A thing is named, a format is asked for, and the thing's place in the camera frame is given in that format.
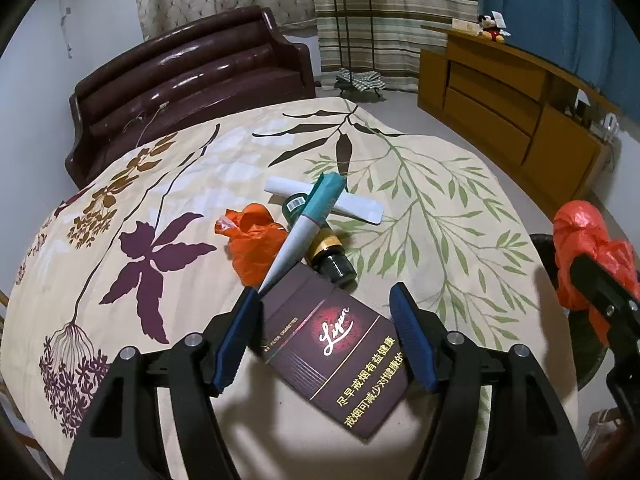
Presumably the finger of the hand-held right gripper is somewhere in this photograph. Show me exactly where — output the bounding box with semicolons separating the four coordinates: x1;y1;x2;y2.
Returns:
570;254;640;326

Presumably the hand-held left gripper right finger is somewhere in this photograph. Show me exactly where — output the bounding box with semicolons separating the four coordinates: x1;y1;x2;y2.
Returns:
389;282;586;480

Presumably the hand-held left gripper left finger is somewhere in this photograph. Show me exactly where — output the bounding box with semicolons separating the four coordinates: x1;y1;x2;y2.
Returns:
62;286;263;480

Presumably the red plastic bag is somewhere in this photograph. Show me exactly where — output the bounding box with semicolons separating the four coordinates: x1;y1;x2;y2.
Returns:
552;200;640;346

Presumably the black trash bin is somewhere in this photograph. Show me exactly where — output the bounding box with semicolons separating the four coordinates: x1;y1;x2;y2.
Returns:
529;232;608;386

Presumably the dark cigarette box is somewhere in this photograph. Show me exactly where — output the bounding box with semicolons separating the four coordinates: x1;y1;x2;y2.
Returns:
260;262;401;441

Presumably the orange plastic bag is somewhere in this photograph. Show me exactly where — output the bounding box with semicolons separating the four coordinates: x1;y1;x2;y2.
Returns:
215;203;290;285

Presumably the dark green glass bottle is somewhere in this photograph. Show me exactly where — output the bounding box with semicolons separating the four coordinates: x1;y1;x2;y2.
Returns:
281;192;357;286

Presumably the teal white cone tube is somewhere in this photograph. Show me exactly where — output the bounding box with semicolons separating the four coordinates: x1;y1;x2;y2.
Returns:
257;171;347;293

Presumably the white flat strip packet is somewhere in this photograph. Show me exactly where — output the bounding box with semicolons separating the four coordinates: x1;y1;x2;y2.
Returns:
264;176;385;224

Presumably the floral cream blanket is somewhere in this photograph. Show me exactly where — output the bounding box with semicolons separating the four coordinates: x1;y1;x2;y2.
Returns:
0;97;581;480

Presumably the wooden cabinet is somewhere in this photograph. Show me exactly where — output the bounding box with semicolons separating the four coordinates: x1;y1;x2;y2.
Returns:
417;24;621;206

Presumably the checked cloth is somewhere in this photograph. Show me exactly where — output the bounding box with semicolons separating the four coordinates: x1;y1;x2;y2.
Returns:
336;67;385;92

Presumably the blue curtain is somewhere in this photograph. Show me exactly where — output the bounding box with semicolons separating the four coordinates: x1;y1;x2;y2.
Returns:
477;0;633;116

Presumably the dark brown leather sofa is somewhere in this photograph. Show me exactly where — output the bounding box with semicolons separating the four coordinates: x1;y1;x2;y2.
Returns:
65;5;317;188

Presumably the mouse plush toy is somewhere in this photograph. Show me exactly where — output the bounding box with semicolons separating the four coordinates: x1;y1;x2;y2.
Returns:
475;11;512;43

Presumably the striped curtain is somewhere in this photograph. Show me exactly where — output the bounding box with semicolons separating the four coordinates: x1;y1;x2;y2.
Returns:
310;0;481;96

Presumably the wooden bed frame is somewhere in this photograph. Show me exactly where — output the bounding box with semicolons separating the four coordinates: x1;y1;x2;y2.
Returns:
0;375;56;461

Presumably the thin white cable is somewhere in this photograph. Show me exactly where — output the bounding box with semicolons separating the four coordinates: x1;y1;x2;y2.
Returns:
127;100;171;146

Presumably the wall cable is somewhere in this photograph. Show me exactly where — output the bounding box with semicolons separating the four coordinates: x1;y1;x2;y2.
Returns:
60;5;73;58

